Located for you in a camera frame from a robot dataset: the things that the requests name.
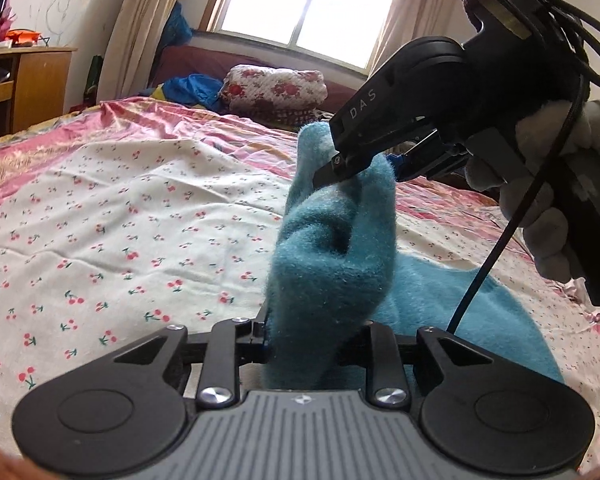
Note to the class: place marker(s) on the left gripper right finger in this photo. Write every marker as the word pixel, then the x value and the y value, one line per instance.
pixel 375 349

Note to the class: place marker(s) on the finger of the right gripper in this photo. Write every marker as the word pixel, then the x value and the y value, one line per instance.
pixel 431 158
pixel 342 167

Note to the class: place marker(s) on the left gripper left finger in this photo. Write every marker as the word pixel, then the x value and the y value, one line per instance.
pixel 231 344

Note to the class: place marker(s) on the teal fuzzy sweater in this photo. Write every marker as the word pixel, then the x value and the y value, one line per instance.
pixel 336 266

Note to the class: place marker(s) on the grey gloved right hand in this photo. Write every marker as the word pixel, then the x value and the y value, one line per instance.
pixel 545 225

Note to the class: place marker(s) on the red floral folded quilt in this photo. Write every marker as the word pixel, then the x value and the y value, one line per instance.
pixel 278 96

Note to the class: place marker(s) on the right beige curtain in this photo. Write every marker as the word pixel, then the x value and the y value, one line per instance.
pixel 408 20

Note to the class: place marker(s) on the beige curtain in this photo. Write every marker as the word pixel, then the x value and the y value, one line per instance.
pixel 408 20
pixel 132 47

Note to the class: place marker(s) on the window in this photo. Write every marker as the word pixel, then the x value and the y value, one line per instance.
pixel 344 32

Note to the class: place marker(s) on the blue garment on bed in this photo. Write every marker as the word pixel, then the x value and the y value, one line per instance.
pixel 194 90

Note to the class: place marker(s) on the pink floral bed sheet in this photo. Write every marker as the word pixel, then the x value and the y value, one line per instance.
pixel 139 213

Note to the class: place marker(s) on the dark red headboard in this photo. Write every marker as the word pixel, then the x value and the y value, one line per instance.
pixel 180 61

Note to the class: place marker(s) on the blue bag by curtain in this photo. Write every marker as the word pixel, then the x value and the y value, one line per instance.
pixel 176 31

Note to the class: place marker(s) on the left beige curtain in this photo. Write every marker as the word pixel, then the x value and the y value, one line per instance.
pixel 132 47

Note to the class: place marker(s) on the wooden side cabinet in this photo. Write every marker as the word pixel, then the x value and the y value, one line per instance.
pixel 36 89

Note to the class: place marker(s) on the orange toy on cabinet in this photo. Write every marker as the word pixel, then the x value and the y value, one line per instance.
pixel 23 38

